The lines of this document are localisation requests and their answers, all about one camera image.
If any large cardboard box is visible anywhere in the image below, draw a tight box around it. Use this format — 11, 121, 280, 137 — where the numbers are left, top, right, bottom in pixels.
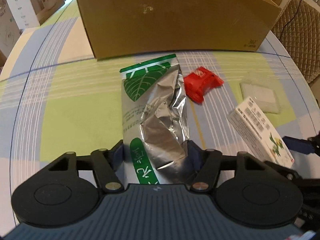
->
76, 0, 281, 60

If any silver green foil pouch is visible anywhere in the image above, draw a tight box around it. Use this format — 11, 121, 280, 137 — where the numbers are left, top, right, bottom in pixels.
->
120, 54, 194, 185

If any red snack packet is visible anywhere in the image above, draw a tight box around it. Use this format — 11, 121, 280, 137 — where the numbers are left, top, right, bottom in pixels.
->
183, 66, 224, 104

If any white ointment box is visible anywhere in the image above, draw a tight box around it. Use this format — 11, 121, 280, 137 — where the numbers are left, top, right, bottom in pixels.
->
227, 97, 295, 168

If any clear plastic box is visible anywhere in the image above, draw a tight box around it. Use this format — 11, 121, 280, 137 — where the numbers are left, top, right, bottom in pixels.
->
240, 72, 281, 114

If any wicker chair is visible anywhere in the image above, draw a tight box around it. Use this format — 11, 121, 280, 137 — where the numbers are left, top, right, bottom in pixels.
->
272, 0, 319, 84

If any plaid tablecloth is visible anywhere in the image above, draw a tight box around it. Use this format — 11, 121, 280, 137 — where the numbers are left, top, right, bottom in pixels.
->
1, 0, 319, 235

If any white appliance box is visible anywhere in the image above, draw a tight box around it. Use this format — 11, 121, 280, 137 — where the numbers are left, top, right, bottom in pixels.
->
7, 0, 65, 30

